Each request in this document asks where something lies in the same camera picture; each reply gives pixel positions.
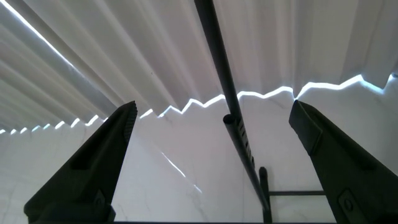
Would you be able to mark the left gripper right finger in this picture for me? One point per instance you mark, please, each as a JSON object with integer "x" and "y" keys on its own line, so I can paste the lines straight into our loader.
{"x": 348, "y": 174}

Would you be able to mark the white curtain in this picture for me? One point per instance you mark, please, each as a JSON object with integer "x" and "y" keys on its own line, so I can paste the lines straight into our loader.
{"x": 140, "y": 46}

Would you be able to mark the black clothes rack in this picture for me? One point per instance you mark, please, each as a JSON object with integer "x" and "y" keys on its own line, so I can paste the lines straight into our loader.
{"x": 217, "y": 56}

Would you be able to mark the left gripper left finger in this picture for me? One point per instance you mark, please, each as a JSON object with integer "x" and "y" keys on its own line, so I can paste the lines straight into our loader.
{"x": 84, "y": 177}

